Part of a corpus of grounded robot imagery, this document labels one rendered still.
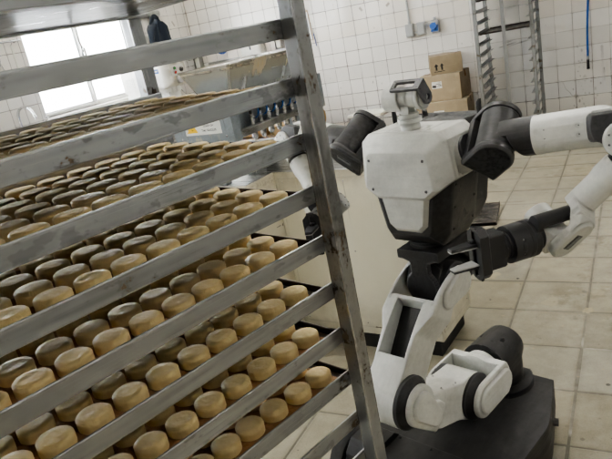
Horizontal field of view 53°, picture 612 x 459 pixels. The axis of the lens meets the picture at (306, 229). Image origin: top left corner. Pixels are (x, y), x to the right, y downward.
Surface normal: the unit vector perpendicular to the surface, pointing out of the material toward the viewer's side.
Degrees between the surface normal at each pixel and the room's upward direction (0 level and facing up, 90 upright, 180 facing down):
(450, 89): 91
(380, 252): 90
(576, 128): 79
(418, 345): 90
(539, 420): 0
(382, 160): 90
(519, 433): 0
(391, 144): 45
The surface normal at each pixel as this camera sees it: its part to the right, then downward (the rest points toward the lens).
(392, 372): -0.56, -0.53
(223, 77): -0.43, 0.65
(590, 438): -0.19, -0.93
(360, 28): -0.44, 0.36
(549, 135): -0.57, 0.18
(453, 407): 0.72, 0.08
